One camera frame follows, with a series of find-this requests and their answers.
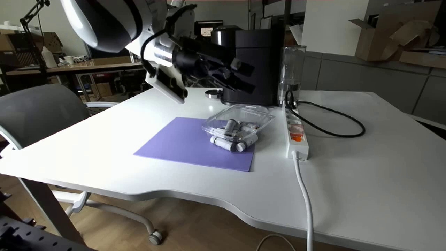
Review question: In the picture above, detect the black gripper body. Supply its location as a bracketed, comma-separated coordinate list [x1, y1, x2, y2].
[173, 36, 233, 86]

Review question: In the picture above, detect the clear plastic box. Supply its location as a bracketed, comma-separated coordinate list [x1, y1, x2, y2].
[203, 104, 275, 132]

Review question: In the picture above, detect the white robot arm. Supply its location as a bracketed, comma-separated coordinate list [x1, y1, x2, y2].
[60, 0, 256, 101]

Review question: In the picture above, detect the cardboard box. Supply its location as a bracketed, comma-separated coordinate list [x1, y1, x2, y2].
[352, 0, 441, 61]

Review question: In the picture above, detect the black coffee machine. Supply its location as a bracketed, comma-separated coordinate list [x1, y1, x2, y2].
[211, 26, 285, 106]

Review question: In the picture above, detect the white batteries pile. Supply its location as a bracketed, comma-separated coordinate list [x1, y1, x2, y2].
[207, 118, 258, 153]

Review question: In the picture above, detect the clear water tank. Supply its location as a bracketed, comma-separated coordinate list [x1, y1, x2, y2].
[281, 46, 306, 103]

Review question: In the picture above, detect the purple paper sheet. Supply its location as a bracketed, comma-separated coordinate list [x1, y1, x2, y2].
[136, 117, 254, 171]

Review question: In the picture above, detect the white power strip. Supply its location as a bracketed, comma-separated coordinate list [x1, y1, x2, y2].
[286, 110, 310, 160]

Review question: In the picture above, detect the grey office chair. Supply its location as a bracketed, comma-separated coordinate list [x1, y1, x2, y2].
[0, 83, 164, 245]

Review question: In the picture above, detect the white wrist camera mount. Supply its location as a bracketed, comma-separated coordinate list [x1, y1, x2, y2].
[140, 30, 187, 103]

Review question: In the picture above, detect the black power cable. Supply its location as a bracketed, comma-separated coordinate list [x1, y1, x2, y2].
[285, 87, 367, 139]

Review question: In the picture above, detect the white power cable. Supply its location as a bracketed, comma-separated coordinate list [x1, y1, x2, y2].
[293, 154, 315, 251]

